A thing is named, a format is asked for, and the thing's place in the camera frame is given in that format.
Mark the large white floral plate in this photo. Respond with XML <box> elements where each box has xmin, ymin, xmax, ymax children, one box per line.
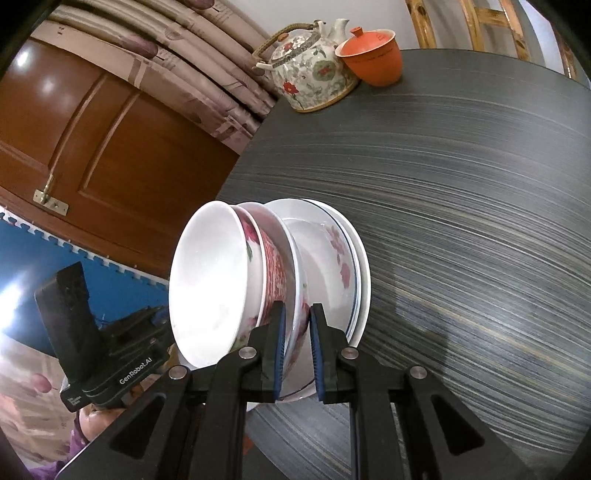
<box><xmin>302</xmin><ymin>198</ymin><xmax>372</xmax><ymax>349</ymax></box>

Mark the brass door latch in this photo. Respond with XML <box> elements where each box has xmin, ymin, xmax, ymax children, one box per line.
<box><xmin>32</xmin><ymin>175</ymin><xmax>70</xmax><ymax>215</ymax></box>

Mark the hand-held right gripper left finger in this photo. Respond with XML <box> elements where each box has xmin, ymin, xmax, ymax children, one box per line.
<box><xmin>58</xmin><ymin>300</ymin><xmax>288</xmax><ymax>480</ymax></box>

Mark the large white bowl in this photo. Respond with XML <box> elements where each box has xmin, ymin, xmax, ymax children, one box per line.
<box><xmin>263</xmin><ymin>203</ymin><xmax>320</xmax><ymax>403</ymax></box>

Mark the person's left hand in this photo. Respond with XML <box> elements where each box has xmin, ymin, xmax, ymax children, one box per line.
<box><xmin>76</xmin><ymin>397</ymin><xmax>125</xmax><ymax>439</ymax></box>

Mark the pink floral bowl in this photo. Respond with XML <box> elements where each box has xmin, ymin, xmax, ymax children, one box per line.
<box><xmin>168</xmin><ymin>200</ymin><xmax>266</xmax><ymax>370</ymax></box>

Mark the wooden chair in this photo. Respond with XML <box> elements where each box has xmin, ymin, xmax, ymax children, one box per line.
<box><xmin>405</xmin><ymin>0</ymin><xmax>525</xmax><ymax>61</ymax></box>
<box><xmin>555</xmin><ymin>30</ymin><xmax>581</xmax><ymax>80</ymax></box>

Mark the blue-rimmed pink floral plate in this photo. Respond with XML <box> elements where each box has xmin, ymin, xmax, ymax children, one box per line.
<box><xmin>277</xmin><ymin>198</ymin><xmax>363</xmax><ymax>344</ymax></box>

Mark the brown wooden door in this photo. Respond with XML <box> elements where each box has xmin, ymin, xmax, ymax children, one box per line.
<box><xmin>0</xmin><ymin>37</ymin><xmax>241</xmax><ymax>278</ymax></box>

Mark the floral blanket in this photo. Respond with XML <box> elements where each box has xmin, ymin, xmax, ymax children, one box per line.
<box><xmin>0</xmin><ymin>332</ymin><xmax>77</xmax><ymax>462</ymax></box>

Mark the floral ceramic teapot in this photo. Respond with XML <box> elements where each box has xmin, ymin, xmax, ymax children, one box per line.
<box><xmin>252</xmin><ymin>18</ymin><xmax>361</xmax><ymax>114</ymax></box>

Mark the orange lidded cup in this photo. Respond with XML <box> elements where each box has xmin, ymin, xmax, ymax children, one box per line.
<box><xmin>335</xmin><ymin>27</ymin><xmax>402</xmax><ymax>88</ymax></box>

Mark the beige patterned curtain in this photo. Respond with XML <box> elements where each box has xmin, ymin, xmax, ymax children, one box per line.
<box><xmin>30</xmin><ymin>0</ymin><xmax>282</xmax><ymax>155</ymax></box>

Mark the red patterned bowl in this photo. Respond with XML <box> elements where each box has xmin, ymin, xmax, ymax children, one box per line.
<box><xmin>233</xmin><ymin>202</ymin><xmax>296</xmax><ymax>330</ymax></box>

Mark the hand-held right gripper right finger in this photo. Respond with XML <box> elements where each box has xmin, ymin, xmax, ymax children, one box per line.
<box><xmin>308</xmin><ymin>302</ymin><xmax>536</xmax><ymax>480</ymax></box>

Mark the blue foam mat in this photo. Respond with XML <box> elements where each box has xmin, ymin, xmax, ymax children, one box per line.
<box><xmin>0</xmin><ymin>208</ymin><xmax>169</xmax><ymax>356</ymax></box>

